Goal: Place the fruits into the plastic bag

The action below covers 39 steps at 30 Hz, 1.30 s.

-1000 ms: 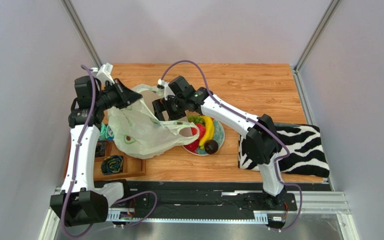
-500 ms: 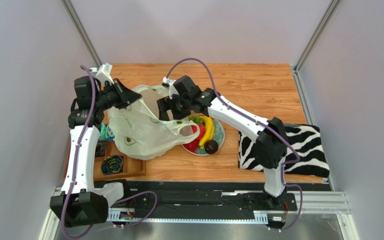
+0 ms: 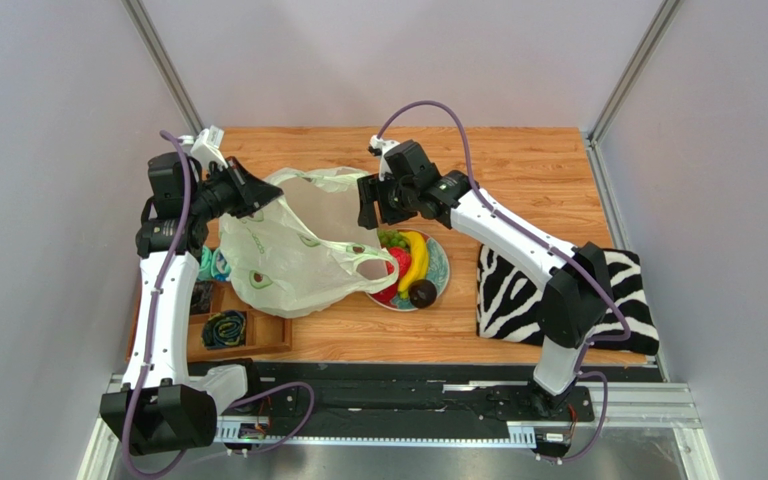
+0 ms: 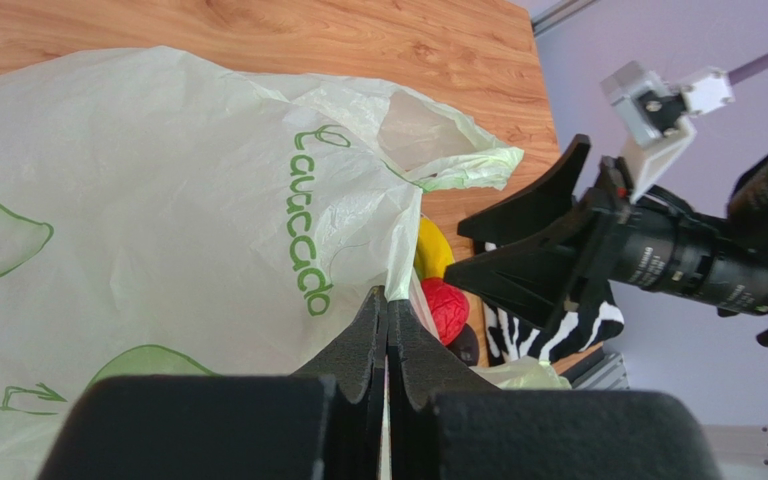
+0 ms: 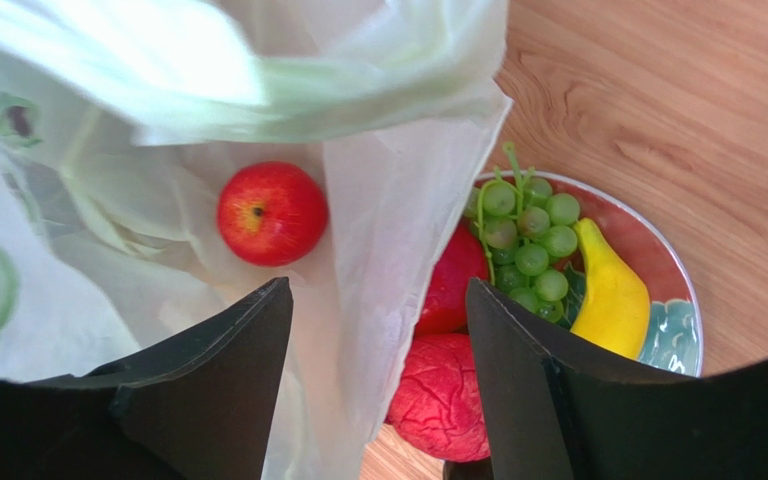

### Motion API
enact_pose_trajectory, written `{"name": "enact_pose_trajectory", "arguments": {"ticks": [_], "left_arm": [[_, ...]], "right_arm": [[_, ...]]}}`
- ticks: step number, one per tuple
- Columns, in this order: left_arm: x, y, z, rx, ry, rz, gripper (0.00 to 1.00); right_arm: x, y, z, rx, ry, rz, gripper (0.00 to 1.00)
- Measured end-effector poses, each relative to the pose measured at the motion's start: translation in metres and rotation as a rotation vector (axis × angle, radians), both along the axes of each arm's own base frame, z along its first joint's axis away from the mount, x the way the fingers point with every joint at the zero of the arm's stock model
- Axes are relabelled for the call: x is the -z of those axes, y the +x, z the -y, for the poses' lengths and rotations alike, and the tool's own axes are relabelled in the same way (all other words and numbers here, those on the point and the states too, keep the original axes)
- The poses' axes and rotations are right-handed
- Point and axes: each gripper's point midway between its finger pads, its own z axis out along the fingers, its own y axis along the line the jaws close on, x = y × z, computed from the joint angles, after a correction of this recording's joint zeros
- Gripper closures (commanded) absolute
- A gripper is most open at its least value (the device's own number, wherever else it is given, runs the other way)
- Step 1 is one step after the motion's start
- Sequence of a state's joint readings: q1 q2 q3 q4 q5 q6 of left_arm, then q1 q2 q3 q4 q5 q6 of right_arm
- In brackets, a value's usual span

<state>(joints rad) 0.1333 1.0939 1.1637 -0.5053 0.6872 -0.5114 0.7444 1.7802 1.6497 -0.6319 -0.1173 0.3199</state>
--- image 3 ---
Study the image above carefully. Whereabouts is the yellow banana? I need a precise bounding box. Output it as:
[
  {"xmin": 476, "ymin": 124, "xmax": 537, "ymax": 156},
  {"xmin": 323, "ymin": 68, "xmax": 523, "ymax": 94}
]
[{"xmin": 398, "ymin": 230, "xmax": 429, "ymax": 299}]

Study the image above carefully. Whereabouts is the dark avocado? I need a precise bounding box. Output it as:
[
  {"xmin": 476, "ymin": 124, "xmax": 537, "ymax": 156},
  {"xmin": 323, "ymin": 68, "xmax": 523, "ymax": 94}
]
[{"xmin": 408, "ymin": 279, "xmax": 438, "ymax": 309}]

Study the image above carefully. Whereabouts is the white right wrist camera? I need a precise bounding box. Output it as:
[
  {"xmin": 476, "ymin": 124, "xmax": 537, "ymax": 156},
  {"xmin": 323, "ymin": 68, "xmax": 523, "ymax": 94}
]
[{"xmin": 368, "ymin": 135, "xmax": 400, "ymax": 181}]

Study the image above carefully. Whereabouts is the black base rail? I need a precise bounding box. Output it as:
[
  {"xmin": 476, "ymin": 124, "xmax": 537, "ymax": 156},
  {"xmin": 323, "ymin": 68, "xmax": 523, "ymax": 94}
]
[{"xmin": 224, "ymin": 360, "xmax": 658, "ymax": 443}]

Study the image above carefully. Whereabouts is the dark green rolled sock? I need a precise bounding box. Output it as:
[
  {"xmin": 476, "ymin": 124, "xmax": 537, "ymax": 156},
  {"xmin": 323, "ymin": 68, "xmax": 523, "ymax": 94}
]
[{"xmin": 201, "ymin": 310, "xmax": 247, "ymax": 350}]

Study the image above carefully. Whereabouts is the red strawberry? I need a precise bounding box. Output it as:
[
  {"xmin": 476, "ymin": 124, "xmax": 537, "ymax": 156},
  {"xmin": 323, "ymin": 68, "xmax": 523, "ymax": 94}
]
[{"xmin": 387, "ymin": 247, "xmax": 412, "ymax": 279}]

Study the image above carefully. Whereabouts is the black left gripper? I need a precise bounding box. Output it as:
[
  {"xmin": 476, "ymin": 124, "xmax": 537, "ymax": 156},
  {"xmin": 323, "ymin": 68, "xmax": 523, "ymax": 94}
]
[{"xmin": 187, "ymin": 157, "xmax": 282, "ymax": 223}]

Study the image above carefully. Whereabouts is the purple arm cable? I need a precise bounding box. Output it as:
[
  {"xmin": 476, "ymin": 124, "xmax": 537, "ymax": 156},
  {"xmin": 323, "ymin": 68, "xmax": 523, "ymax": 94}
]
[
  {"xmin": 119, "ymin": 129, "xmax": 317, "ymax": 479},
  {"xmin": 375, "ymin": 100, "xmax": 633, "ymax": 465}
]

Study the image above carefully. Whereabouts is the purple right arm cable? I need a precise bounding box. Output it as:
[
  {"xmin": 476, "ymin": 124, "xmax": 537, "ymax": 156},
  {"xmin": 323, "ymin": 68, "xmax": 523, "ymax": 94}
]
[{"xmin": 375, "ymin": 100, "xmax": 633, "ymax": 465}]

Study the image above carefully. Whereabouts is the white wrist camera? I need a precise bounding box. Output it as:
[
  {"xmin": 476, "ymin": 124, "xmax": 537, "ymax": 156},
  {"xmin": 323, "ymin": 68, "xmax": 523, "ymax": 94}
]
[
  {"xmin": 189, "ymin": 126, "xmax": 228, "ymax": 168},
  {"xmin": 368, "ymin": 135, "xmax": 400, "ymax": 181}
]

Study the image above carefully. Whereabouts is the zebra striped cushion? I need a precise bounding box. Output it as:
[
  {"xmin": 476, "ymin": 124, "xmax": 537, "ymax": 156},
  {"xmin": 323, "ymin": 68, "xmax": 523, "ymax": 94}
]
[{"xmin": 476, "ymin": 245, "xmax": 660, "ymax": 356}]

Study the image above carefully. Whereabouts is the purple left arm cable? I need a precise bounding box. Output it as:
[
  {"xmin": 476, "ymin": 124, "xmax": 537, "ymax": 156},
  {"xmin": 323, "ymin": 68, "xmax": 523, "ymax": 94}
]
[{"xmin": 119, "ymin": 129, "xmax": 317, "ymax": 479}]

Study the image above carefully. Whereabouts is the teal white rolled sock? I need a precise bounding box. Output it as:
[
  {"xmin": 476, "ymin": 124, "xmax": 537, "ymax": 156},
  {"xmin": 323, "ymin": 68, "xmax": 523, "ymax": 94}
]
[{"xmin": 210, "ymin": 248, "xmax": 232, "ymax": 282}]

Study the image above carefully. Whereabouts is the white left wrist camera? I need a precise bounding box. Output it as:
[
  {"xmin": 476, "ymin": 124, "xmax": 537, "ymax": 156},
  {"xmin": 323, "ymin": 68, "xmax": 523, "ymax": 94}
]
[{"xmin": 189, "ymin": 126, "xmax": 228, "ymax": 168}]

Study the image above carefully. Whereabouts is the green grape bunch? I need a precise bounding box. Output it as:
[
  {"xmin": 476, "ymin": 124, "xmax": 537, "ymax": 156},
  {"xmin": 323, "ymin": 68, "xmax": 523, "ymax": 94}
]
[{"xmin": 377, "ymin": 229, "xmax": 410, "ymax": 251}]

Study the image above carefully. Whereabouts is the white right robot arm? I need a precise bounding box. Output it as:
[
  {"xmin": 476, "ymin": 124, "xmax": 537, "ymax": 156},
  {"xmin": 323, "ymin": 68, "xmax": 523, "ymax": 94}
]
[{"xmin": 358, "ymin": 136, "xmax": 614, "ymax": 397}]

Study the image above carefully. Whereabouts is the patterned ceramic plate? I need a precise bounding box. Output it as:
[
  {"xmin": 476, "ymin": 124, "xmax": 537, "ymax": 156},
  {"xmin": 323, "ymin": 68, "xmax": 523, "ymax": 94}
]
[{"xmin": 366, "ymin": 230, "xmax": 451, "ymax": 312}]

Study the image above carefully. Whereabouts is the pale green plastic bag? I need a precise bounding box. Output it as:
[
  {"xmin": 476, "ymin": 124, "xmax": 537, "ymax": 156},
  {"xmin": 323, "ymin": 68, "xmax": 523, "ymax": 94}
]
[{"xmin": 218, "ymin": 167, "xmax": 398, "ymax": 319}]

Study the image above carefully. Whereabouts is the black rolled sock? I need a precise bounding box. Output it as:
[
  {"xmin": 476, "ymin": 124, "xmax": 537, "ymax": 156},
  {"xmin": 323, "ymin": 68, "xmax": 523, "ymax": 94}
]
[{"xmin": 189, "ymin": 281, "xmax": 215, "ymax": 316}]

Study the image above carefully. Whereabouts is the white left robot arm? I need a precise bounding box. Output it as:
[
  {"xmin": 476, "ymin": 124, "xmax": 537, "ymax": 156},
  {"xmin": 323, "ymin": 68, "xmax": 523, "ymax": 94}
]
[{"xmin": 99, "ymin": 152, "xmax": 283, "ymax": 456}]

